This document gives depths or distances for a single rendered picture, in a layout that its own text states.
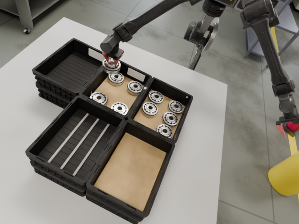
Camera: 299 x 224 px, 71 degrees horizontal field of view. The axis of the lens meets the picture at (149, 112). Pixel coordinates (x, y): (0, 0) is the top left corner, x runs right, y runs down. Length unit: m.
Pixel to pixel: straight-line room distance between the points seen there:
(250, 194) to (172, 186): 1.32
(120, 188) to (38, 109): 0.72
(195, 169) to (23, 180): 0.96
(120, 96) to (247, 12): 0.83
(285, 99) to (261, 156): 1.79
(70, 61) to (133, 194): 0.96
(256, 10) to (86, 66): 1.05
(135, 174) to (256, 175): 1.74
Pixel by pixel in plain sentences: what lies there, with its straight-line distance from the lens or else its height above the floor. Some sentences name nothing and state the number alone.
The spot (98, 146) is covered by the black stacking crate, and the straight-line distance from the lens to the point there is 1.16.
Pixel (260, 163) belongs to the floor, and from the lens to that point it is 2.74.
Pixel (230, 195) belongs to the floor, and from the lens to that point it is 2.35.
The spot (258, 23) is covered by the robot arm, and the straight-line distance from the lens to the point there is 0.97.
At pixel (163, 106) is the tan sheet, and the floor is 0.83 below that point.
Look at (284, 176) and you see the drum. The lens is 2.55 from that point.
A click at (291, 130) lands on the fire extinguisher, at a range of 3.34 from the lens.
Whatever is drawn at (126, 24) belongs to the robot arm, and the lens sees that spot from 1.03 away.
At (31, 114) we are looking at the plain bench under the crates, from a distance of 1.45.
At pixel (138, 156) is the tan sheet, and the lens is 1.17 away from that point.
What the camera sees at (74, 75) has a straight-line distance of 1.46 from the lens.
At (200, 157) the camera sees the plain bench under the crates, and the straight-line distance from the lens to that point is 1.46.
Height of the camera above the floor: 1.87
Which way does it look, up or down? 51 degrees down
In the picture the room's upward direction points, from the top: 23 degrees clockwise
